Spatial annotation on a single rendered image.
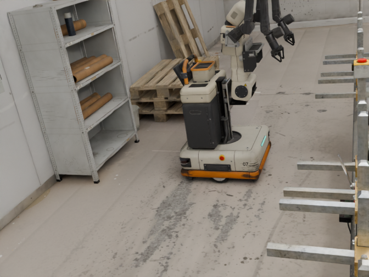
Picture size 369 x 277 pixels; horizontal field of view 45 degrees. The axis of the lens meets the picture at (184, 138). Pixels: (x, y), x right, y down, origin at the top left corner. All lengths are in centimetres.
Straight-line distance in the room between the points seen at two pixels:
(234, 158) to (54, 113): 159
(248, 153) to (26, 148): 187
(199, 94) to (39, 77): 136
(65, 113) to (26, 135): 38
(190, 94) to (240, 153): 61
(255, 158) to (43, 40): 192
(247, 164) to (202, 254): 91
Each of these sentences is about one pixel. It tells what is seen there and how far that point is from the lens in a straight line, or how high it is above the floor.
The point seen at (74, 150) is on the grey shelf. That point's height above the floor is 33.
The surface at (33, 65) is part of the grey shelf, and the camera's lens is 391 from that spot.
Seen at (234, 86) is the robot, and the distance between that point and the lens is 350.
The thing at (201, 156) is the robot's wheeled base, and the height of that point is 25.
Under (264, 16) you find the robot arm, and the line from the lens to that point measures 319.
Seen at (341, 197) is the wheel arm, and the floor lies 84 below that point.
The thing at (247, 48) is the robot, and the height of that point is 105.
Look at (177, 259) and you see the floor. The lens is 294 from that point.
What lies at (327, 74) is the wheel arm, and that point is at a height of 81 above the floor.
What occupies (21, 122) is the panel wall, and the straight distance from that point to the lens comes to 394.
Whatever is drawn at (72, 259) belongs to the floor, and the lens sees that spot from 320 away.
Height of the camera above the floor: 181
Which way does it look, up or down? 23 degrees down
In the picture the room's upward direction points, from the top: 9 degrees counter-clockwise
